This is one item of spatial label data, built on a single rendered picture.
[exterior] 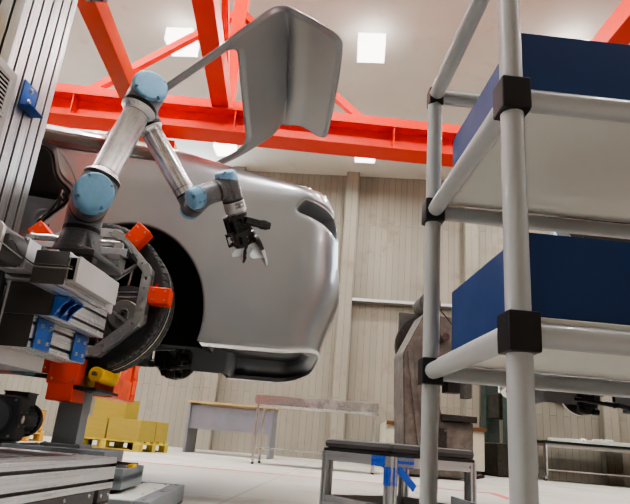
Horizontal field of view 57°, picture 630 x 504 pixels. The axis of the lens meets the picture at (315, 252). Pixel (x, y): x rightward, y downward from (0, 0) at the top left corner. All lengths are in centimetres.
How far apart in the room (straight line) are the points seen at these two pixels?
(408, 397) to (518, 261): 756
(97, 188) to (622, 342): 151
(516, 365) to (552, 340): 5
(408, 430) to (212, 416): 375
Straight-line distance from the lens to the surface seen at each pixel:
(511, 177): 70
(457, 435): 837
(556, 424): 1341
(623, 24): 479
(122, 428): 906
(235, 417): 1038
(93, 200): 184
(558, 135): 89
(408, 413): 818
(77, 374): 250
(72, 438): 266
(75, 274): 160
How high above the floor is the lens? 32
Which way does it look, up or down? 18 degrees up
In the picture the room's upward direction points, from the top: 5 degrees clockwise
